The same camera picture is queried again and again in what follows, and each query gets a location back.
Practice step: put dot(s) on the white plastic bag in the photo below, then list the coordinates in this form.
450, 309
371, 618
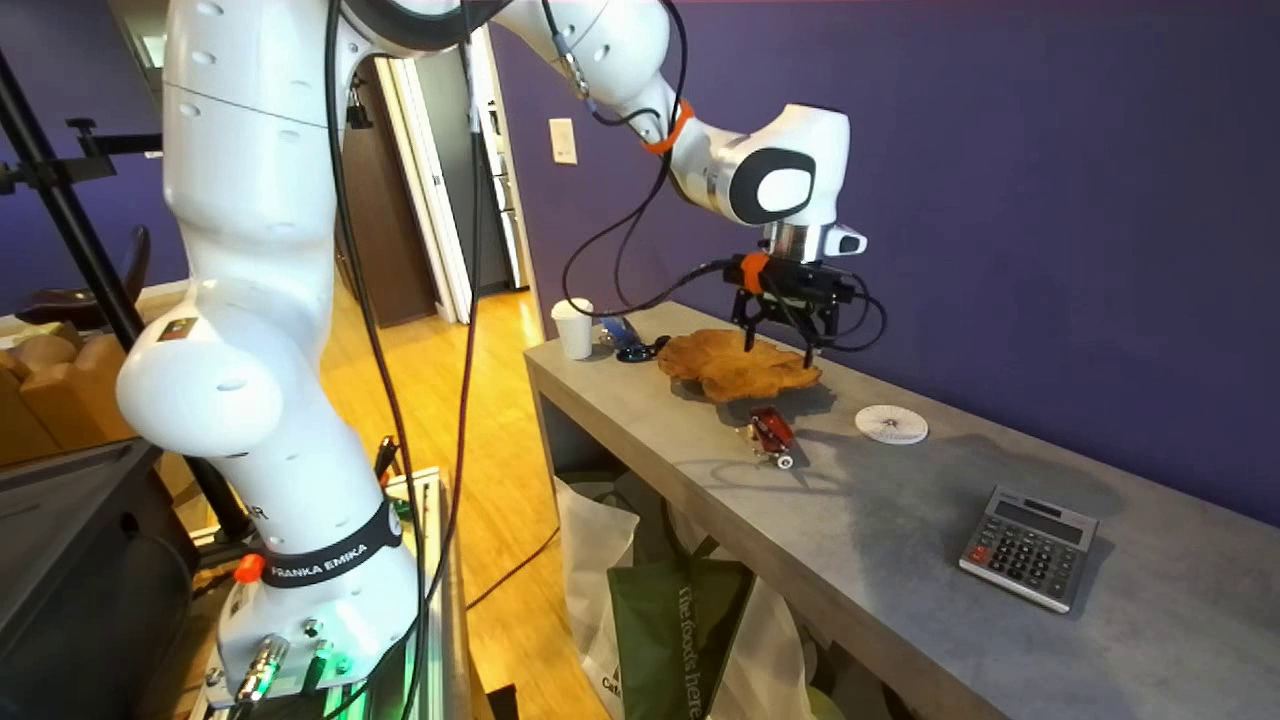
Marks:
595, 563
762, 652

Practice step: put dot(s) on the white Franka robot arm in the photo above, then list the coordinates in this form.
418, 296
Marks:
240, 267

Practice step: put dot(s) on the white round spoked disc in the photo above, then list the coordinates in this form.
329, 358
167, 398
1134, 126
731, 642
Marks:
891, 424

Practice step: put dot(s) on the blue shiny object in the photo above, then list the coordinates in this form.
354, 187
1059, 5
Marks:
625, 339

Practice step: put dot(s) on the white paper cup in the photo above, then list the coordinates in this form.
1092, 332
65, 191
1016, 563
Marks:
574, 328

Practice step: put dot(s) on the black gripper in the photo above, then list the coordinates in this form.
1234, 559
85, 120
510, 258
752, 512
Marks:
797, 289

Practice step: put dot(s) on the large black box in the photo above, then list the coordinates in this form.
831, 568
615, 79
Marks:
65, 603

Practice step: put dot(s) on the white door frame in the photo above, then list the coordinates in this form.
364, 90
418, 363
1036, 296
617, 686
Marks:
424, 187

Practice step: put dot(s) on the green bag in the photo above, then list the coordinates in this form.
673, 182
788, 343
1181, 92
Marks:
673, 624

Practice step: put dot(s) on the metal robot mount frame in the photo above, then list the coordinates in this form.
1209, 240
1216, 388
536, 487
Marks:
435, 535

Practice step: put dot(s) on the black tripod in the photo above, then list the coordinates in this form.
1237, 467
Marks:
65, 214

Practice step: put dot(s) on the irregular wooden burl slab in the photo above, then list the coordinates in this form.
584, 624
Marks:
742, 364

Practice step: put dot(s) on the white wall switch plate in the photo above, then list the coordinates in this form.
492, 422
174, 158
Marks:
561, 143

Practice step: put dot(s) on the brown cardboard boxes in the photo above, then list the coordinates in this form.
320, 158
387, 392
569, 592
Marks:
65, 387

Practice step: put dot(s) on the grey desk calculator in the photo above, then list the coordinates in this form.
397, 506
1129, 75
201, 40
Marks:
1029, 549

